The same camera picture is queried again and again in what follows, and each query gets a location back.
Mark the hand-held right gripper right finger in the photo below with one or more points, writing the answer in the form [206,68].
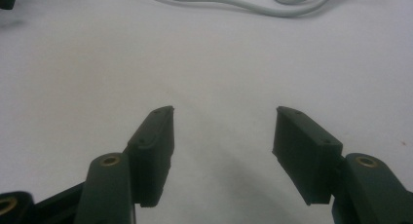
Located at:
[308,159]

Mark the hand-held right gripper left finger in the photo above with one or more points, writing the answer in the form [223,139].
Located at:
[151,159]

